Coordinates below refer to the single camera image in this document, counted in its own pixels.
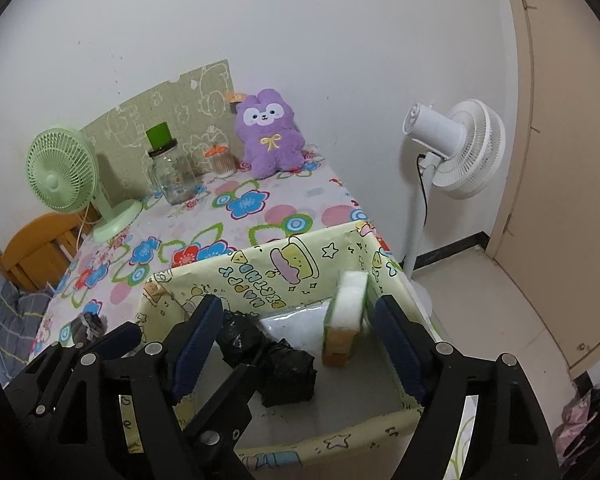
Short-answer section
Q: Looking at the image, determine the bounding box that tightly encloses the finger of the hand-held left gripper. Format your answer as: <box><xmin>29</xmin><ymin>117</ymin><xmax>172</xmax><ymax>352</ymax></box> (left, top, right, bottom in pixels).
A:
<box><xmin>2</xmin><ymin>321</ymin><xmax>142</xmax><ymax>421</ymax></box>

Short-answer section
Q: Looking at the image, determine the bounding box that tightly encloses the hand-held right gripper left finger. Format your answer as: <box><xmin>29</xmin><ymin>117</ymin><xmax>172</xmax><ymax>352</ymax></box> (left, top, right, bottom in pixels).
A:
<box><xmin>45</xmin><ymin>294</ymin><xmax>270</xmax><ymax>480</ymax></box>

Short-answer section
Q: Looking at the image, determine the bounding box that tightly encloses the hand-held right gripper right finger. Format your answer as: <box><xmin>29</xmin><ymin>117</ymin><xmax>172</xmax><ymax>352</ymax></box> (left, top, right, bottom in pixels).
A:
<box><xmin>372</xmin><ymin>294</ymin><xmax>563</xmax><ymax>480</ymax></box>

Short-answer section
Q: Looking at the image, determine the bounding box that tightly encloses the yellow printed storage box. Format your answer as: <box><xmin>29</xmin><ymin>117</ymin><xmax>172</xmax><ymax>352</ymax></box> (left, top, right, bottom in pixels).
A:
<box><xmin>140</xmin><ymin>220</ymin><xmax>448</xmax><ymax>480</ymax></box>

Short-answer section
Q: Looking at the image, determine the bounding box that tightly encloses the white yellow sponge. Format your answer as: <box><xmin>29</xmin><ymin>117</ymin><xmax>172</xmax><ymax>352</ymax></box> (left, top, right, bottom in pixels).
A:
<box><xmin>321</xmin><ymin>270</ymin><xmax>371</xmax><ymax>368</ymax></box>

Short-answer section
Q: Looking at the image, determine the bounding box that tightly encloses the flat white plastic packet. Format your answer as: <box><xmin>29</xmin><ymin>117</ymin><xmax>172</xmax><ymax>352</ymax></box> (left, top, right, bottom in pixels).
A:
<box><xmin>257</xmin><ymin>300</ymin><xmax>338</xmax><ymax>356</ymax></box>

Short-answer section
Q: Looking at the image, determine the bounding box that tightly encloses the grey plaid pillow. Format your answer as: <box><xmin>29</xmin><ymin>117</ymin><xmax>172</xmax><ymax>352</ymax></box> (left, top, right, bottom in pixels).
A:
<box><xmin>0</xmin><ymin>280</ymin><xmax>53</xmax><ymax>386</ymax></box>

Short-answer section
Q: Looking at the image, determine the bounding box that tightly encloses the glass jar with green lid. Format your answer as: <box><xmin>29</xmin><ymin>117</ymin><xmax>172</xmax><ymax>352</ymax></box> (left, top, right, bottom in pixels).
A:
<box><xmin>146</xmin><ymin>122</ymin><xmax>197</xmax><ymax>206</ymax></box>

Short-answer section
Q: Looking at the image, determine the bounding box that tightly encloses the green desk fan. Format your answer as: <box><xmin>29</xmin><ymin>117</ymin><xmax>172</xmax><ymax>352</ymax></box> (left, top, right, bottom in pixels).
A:
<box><xmin>26</xmin><ymin>126</ymin><xmax>144</xmax><ymax>244</ymax></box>

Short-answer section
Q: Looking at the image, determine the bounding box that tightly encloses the pink plastic bag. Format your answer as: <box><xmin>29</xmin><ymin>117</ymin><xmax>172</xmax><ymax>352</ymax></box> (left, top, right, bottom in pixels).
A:
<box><xmin>552</xmin><ymin>385</ymin><xmax>600</xmax><ymax>471</ymax></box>

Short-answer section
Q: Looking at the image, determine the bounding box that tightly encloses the cotton swab holder orange lid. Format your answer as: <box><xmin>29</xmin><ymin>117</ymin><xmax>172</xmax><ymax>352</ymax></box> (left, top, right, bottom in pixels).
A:
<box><xmin>203</xmin><ymin>144</ymin><xmax>237</xmax><ymax>178</ymax></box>

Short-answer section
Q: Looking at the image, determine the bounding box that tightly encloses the green patterned board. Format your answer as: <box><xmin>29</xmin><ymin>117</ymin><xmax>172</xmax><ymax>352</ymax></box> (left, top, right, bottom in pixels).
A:
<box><xmin>82</xmin><ymin>59</ymin><xmax>238</xmax><ymax>201</ymax></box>

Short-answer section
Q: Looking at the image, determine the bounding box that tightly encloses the white standing fan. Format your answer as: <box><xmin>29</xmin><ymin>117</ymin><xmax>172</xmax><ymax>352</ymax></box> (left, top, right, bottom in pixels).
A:
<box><xmin>400</xmin><ymin>98</ymin><xmax>507</xmax><ymax>326</ymax></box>

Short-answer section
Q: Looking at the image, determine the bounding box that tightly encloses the purple plush bunny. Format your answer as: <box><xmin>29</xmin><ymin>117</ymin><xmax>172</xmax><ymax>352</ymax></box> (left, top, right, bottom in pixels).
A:
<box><xmin>234</xmin><ymin>89</ymin><xmax>307</xmax><ymax>181</ymax></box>

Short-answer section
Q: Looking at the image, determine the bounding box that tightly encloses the beige door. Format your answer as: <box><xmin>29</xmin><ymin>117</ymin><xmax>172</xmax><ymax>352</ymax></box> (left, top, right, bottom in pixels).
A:
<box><xmin>485</xmin><ymin>0</ymin><xmax>600</xmax><ymax>381</ymax></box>

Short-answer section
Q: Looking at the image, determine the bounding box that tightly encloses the white fan cord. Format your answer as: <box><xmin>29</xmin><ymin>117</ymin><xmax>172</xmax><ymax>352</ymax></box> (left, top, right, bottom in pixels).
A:
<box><xmin>76</xmin><ymin>202</ymin><xmax>93</xmax><ymax>251</ymax></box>

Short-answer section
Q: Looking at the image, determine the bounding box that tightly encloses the black fan cable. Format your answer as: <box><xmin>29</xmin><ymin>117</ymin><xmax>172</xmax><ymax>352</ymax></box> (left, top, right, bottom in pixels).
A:
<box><xmin>416</xmin><ymin>152</ymin><xmax>441</xmax><ymax>211</ymax></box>

